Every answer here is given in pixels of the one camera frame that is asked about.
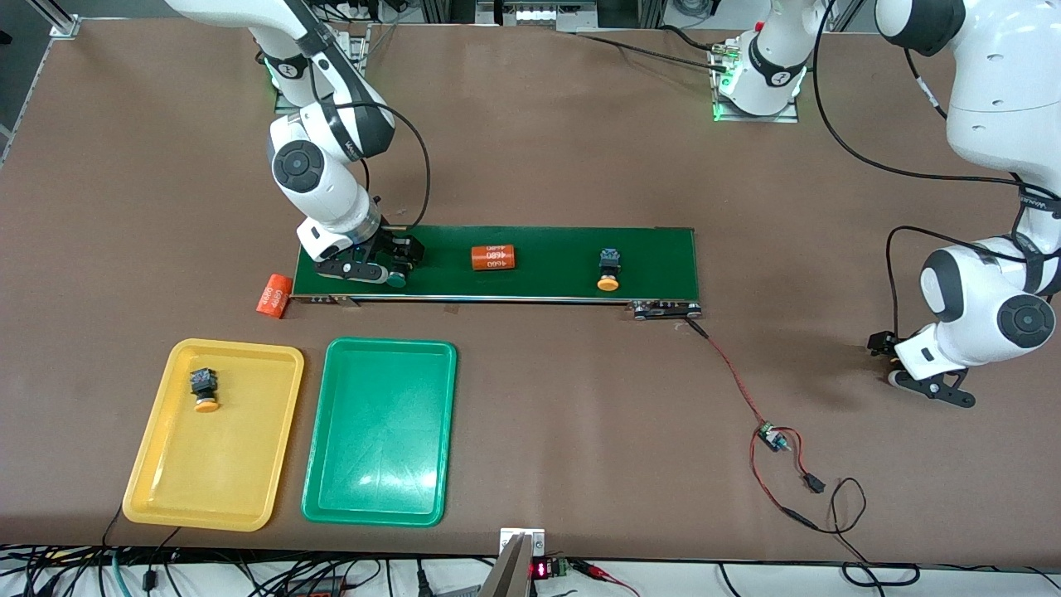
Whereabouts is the orange 4680 cylinder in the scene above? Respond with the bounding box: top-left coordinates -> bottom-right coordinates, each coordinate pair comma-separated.
255,274 -> 292,319
471,244 -> 517,272

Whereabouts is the green conveyor belt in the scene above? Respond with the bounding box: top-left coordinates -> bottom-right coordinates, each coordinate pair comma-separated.
290,222 -> 704,323

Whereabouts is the green plastic tray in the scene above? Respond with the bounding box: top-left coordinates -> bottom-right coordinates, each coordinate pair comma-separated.
301,337 -> 458,527

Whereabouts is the yellow plastic tray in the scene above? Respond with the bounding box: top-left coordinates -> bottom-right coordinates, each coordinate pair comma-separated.
122,337 -> 305,532

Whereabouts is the red clip lead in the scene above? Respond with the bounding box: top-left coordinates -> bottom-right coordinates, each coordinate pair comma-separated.
572,560 -> 643,597

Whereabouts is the red wire with black plug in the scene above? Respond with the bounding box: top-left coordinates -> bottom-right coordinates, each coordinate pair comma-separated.
750,427 -> 827,519

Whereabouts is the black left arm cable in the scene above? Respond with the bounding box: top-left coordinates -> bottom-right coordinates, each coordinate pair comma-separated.
812,0 -> 1061,337

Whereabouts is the red black conveyor wire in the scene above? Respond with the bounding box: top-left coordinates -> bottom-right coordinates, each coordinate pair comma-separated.
686,318 -> 772,428

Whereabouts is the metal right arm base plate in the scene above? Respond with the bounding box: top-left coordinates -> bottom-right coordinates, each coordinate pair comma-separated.
274,23 -> 371,115

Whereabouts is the thin black looped cable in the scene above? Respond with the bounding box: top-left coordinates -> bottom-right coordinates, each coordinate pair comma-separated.
779,477 -> 921,588

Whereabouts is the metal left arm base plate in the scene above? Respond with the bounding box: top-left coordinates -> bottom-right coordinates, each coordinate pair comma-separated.
711,40 -> 801,124

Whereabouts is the aluminium frame with white box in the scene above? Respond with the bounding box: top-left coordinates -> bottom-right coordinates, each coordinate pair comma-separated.
419,0 -> 664,34

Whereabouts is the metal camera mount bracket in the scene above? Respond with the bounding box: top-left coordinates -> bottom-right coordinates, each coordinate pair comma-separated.
479,527 -> 546,597

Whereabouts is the black cable to arm base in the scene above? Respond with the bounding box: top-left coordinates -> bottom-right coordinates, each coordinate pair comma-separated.
576,25 -> 734,74

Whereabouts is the aluminium frame post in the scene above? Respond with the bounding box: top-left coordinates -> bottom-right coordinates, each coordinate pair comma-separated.
33,0 -> 81,38

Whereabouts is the tangled black cable bundle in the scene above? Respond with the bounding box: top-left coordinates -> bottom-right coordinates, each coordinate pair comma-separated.
0,543 -> 498,597

